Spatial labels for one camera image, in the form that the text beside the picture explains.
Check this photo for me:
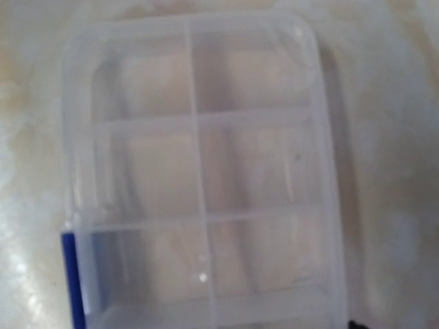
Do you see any clear plastic pill organizer box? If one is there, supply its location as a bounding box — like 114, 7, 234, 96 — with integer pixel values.
62, 10, 348, 328

